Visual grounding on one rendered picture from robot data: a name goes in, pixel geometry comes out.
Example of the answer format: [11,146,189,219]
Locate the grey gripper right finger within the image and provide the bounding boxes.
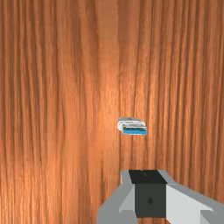
[148,169,224,224]

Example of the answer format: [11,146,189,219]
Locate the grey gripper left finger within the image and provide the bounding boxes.
[96,170,151,224]

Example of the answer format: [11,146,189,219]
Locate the white USB stick blue plug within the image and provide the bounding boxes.
[116,116,148,137]

